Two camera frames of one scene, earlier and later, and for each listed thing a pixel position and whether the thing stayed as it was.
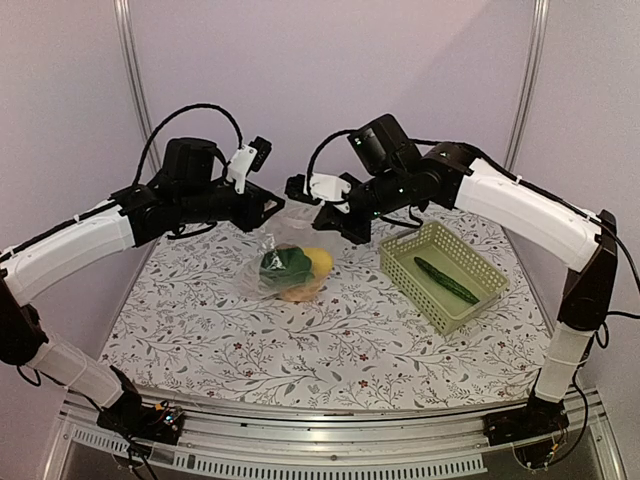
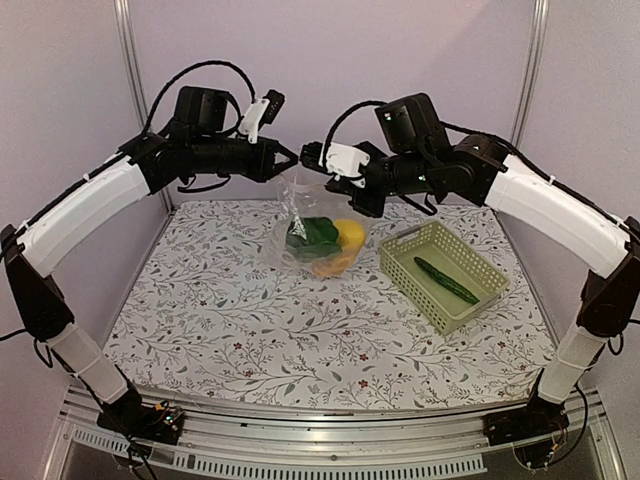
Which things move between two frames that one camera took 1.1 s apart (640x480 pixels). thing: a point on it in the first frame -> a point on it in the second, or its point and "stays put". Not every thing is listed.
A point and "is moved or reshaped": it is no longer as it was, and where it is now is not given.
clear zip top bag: (292, 257) is moved or reshaped
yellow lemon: (321, 259) is moved or reshaped
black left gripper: (251, 216) -> (265, 169)
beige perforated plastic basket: (443, 278) stays put
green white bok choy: (285, 266) -> (312, 238)
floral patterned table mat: (191, 333) stays put
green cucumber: (447, 281) stays put
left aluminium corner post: (125, 34) stays put
